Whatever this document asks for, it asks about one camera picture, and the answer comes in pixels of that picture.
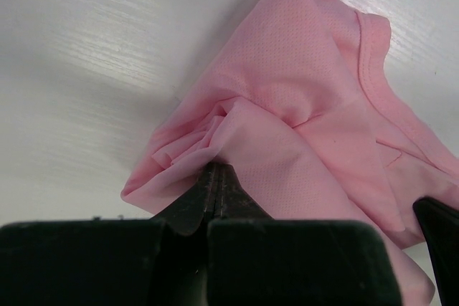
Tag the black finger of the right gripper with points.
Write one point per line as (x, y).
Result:
(439, 225)

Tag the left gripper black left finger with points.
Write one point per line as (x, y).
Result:
(157, 261)

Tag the pink t-shirt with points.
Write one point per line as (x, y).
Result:
(297, 102)

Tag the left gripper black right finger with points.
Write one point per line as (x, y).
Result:
(256, 260)

